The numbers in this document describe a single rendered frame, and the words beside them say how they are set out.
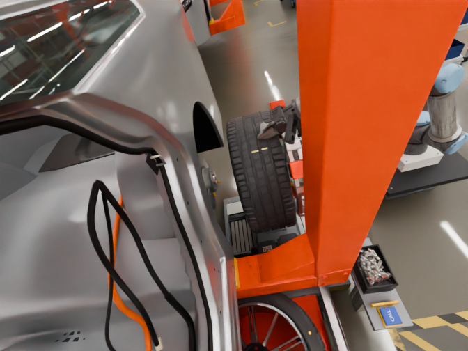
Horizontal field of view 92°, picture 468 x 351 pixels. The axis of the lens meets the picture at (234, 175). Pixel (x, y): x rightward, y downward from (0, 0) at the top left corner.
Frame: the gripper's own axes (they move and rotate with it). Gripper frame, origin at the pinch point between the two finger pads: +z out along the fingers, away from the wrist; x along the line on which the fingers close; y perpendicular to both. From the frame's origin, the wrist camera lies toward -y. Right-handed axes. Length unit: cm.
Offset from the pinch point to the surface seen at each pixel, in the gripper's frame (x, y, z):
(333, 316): -61, -77, 15
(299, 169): -8.3, -17.5, -9.5
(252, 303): -35, -65, 46
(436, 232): -149, -43, -44
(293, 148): -11.8, -5.5, -8.7
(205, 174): -8.0, 3.6, 43.5
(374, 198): 10, -42, -32
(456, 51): -172, 101, -121
